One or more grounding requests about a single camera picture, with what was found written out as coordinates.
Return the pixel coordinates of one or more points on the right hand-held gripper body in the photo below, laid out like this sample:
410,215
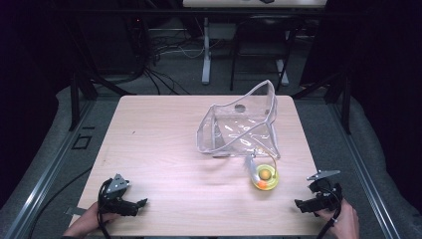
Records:
324,194

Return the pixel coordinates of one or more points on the person's left hand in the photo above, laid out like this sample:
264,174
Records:
87,222

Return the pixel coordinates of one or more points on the person's right hand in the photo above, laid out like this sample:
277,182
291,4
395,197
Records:
345,223

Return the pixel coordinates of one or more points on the white desk leg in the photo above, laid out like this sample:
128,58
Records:
282,73
206,56

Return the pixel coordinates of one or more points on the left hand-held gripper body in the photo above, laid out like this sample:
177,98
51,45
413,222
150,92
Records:
116,199

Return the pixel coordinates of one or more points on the black tape square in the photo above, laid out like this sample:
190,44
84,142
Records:
81,142

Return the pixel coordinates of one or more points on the aluminium floor rail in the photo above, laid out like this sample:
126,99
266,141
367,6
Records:
365,172
46,172

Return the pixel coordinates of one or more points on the clear plastic zipper bag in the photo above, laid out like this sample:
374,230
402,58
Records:
241,125

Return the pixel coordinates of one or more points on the black computer tower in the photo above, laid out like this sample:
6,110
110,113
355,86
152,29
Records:
136,43

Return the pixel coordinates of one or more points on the black metal stand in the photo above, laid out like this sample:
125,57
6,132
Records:
346,106
75,99

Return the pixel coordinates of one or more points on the black chair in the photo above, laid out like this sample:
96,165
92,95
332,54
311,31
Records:
262,30

